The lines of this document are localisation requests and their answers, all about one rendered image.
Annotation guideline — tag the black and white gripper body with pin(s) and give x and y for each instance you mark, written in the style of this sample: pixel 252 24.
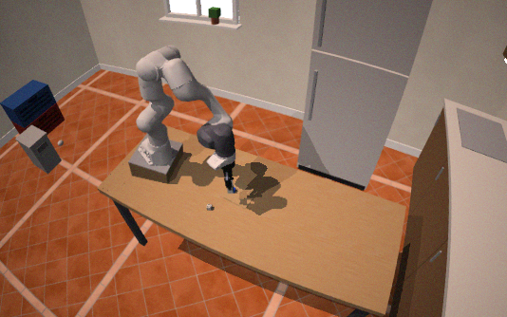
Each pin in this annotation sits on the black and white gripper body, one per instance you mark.
pixel 228 167

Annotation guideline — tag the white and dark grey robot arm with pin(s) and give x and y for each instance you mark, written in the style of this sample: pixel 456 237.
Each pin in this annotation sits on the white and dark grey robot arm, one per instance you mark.
pixel 186 88

